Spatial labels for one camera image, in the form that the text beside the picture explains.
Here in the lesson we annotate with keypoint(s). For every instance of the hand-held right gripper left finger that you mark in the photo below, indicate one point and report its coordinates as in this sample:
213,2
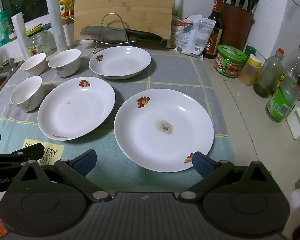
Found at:
86,163

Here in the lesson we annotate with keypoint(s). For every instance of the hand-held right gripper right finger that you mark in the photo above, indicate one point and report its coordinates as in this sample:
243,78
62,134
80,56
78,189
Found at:
202,166

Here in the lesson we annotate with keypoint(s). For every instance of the white plate with fruit print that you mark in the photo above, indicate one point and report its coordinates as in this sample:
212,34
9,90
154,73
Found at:
76,110
163,140
120,63

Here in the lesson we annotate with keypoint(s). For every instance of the white floral bowl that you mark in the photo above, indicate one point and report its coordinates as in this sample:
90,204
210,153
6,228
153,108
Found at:
65,63
27,95
34,63

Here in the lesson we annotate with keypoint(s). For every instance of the metal sink faucet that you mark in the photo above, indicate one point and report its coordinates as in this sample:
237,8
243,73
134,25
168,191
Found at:
8,64

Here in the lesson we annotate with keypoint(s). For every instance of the grey teal checked table mat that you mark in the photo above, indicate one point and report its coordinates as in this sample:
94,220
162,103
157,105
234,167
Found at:
170,80

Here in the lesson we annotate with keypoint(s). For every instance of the green label glass bottle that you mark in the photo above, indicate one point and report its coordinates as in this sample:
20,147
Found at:
280,105

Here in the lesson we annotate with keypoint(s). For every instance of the glass jar with green lid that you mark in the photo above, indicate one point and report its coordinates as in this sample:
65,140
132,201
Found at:
38,43

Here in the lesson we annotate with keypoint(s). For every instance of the green lidded tin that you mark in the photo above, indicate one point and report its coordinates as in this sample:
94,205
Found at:
230,65

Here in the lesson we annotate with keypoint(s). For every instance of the yellow lidded spice jar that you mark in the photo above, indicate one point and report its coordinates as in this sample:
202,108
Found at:
250,72

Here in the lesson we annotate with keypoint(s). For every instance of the short white wrap roll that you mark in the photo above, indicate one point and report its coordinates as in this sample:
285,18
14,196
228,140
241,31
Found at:
21,35

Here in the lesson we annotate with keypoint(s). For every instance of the clear bottle with red cap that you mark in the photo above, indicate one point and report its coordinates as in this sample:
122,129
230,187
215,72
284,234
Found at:
266,80

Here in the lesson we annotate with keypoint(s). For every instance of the green soap pump bottle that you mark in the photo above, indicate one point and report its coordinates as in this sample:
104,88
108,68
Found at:
1,27

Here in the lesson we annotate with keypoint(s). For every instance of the tall white wrap roll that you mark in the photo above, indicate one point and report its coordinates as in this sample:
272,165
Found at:
57,30

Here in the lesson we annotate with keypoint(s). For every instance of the dark soy sauce bottle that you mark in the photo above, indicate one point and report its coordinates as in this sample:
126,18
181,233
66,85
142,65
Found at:
213,41

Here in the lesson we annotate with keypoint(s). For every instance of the white plastic food bag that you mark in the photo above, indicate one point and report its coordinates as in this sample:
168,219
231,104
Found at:
193,38

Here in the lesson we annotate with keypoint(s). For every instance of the red white paper packet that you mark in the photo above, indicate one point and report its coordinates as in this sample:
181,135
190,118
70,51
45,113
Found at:
176,32

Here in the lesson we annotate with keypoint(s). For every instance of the clear bottle with yellow cap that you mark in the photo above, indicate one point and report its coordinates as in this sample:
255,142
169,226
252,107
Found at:
298,62

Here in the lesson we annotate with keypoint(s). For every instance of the brown knife block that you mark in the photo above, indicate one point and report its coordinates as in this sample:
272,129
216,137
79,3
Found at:
236,27

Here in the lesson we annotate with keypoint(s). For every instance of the yellow label oil bottle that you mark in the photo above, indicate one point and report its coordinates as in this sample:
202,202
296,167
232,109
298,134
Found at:
65,7

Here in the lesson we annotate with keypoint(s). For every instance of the bamboo cutting board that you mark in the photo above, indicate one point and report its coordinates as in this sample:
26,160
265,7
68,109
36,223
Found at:
125,5

